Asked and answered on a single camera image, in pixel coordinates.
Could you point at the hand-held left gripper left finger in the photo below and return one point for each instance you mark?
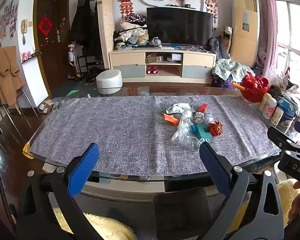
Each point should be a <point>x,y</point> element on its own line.
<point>83,170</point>

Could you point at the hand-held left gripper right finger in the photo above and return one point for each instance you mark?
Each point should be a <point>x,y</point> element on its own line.
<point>215,170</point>

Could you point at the clear plastic bag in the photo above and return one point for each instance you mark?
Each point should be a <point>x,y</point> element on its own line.
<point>182,127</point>

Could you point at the printed paper ball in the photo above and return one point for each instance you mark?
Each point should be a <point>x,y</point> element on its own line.
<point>199,117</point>

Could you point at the white printed bottle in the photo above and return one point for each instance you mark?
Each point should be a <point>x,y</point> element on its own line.
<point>268,106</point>
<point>277,116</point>

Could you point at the blue printed can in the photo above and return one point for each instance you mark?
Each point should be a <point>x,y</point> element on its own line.
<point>287,112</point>

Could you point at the cream fluffy cloth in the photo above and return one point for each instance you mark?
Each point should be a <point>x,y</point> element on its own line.
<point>107,227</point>
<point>286,195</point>

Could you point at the teal block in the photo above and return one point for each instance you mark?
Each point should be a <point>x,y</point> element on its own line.
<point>203,132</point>

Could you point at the clear plastic wrap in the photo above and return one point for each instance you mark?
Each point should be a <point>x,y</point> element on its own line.
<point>291,92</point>

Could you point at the red yellow crumpled wrapper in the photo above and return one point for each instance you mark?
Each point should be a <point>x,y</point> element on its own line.
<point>215,128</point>

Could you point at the black chair back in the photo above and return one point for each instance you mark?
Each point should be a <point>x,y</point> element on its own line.
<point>182,212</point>

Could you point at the grey woven table mat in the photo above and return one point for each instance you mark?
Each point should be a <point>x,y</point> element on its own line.
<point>120,130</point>

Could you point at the red lattice basket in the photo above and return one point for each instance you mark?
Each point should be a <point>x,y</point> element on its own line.
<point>255,88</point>

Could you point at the yellow table corner guard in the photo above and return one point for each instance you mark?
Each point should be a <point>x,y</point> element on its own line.
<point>27,151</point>

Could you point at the red block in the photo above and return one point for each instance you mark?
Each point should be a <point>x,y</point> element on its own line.
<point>202,107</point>

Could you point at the orange folded paper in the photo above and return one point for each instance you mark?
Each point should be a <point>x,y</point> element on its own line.
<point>171,119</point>

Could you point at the orange stick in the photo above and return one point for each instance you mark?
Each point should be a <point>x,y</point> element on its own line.
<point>237,86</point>

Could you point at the crumpled white packet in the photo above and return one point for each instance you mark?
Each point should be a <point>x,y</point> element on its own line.
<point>176,108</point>

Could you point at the green paper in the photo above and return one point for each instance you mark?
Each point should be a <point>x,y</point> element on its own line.
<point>72,93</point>

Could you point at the floral green cloth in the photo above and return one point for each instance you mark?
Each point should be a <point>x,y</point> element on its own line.
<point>230,68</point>

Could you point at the metal chair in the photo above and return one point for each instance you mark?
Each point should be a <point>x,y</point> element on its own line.
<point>20,105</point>

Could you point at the white round stool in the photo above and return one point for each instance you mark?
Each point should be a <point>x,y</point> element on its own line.
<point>108,81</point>

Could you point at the window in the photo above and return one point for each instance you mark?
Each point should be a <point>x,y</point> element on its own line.
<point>293,30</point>

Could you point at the grey plastic bag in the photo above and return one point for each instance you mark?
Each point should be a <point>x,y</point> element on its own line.
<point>217,47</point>

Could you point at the pink curtain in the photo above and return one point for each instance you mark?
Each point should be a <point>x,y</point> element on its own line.
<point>265,25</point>

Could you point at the cardboard box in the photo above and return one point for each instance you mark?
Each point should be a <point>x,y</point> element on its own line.
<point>227,40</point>

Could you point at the child scooter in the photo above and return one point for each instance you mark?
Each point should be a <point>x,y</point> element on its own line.
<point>73,57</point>

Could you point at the brown door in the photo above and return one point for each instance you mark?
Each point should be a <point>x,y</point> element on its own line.
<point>52,60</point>

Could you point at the beige standing air conditioner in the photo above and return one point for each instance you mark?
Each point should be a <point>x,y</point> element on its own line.
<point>245,30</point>

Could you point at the beige television cabinet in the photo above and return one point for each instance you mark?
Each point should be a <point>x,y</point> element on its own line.
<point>127,58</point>

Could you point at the white shelf device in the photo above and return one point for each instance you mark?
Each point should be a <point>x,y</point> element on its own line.
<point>174,57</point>

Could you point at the chair with brown coat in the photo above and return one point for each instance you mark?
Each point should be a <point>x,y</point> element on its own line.
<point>6,72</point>

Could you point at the brown shelf box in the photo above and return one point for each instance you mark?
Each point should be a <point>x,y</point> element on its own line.
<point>153,59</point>

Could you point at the pink small item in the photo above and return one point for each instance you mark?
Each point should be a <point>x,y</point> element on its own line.
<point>26,55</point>

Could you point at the pile of clothes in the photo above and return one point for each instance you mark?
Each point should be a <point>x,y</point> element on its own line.
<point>131,33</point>

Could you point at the dark hanging coats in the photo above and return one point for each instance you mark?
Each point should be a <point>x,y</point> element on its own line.
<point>82,25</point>

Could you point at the beige folding screen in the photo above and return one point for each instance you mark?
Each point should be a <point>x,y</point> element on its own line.
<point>106,25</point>

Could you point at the black television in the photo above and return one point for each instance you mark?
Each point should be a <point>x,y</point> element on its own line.
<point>180,26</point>

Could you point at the red diamond door paper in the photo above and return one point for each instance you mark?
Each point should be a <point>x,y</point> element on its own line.
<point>45,26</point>

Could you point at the hanging animal ornament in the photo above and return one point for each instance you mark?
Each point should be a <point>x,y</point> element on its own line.
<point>210,5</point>

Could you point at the red fish hanging ornament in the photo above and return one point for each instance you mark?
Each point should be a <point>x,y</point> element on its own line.
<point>126,1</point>

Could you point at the wall intercom phone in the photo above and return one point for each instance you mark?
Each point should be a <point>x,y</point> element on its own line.
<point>23,28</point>

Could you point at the wall photo collage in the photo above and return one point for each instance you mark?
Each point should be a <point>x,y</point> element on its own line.
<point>5,22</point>

